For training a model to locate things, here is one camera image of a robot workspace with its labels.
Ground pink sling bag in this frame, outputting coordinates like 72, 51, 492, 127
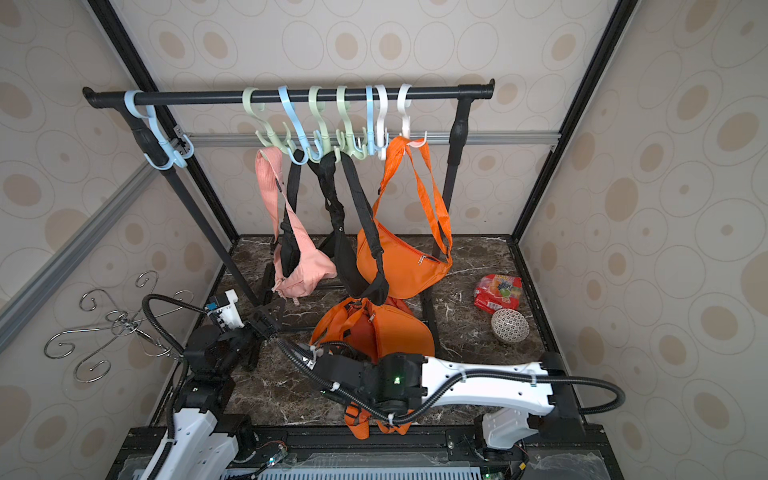
255, 147, 337, 304

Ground black sling bag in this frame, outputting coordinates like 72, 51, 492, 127
307, 149, 391, 306
280, 149, 302, 277

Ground orange backpack bottom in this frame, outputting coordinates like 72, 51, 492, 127
310, 298, 435, 441

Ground orange sling bag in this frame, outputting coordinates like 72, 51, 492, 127
356, 136, 453, 300

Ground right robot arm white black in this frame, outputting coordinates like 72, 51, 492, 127
305, 348, 585, 450

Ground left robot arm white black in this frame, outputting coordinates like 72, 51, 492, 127
142, 294, 282, 479

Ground light green hook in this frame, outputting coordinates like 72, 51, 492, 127
308, 86, 332, 163
336, 86, 366, 160
241, 87, 293, 154

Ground light blue hook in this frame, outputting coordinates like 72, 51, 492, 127
365, 85, 377, 156
123, 90, 195, 171
278, 86, 310, 165

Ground white hook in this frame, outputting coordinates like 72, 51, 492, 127
396, 83, 427, 148
375, 84, 389, 161

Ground chrome jewelry stand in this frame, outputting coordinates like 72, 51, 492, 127
42, 287, 179, 385

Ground red snack packet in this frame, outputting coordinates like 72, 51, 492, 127
474, 274, 523, 314

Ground patterned round ball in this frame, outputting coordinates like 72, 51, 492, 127
490, 309, 530, 344

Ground dark grey clothes rack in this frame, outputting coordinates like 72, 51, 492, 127
82, 80, 495, 307

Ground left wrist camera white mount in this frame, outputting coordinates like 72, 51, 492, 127
204, 289, 244, 331

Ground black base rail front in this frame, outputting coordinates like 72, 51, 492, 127
107, 423, 607, 480

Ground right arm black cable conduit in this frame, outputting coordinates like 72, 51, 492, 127
274, 338, 626, 427

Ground black corner frame post left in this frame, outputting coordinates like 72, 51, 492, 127
86, 0, 240, 244

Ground black corner frame post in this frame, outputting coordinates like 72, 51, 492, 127
510, 0, 639, 245
86, 0, 240, 244

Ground aluminium rail left wall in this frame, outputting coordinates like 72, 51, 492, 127
1, 165, 159, 352

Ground black corner frame post right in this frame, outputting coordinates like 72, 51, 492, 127
510, 0, 639, 245

